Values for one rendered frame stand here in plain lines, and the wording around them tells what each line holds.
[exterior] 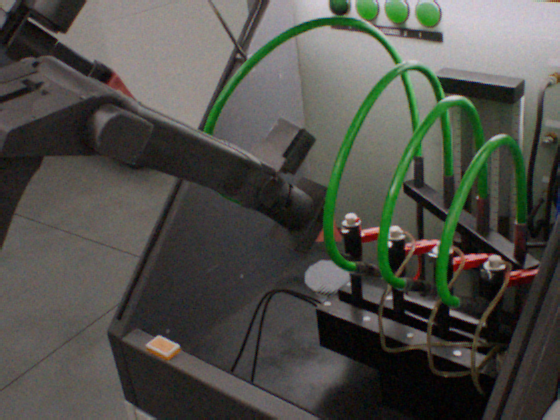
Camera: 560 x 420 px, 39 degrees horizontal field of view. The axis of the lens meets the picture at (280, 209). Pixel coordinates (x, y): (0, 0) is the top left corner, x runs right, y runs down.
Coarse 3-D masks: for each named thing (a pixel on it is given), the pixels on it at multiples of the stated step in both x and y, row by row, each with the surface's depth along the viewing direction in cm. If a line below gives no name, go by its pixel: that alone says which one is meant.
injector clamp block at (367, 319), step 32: (320, 320) 131; (352, 320) 126; (384, 320) 125; (416, 320) 125; (352, 352) 129; (384, 352) 124; (416, 352) 119; (448, 352) 117; (480, 352) 119; (384, 384) 128; (416, 384) 123; (448, 384) 118; (480, 384) 114; (416, 416) 126
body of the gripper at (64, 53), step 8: (56, 48) 105; (64, 48) 106; (72, 48) 108; (56, 56) 105; (64, 56) 106; (72, 56) 106; (80, 56) 107; (72, 64) 106; (80, 64) 107; (88, 64) 107; (96, 64) 105; (80, 72) 106; (88, 72) 107; (96, 72) 105; (104, 72) 105
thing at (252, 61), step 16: (336, 16) 116; (288, 32) 113; (368, 32) 120; (272, 48) 113; (384, 48) 123; (256, 64) 113; (240, 80) 113; (224, 96) 112; (416, 112) 130; (208, 128) 113; (416, 128) 131; (416, 160) 134
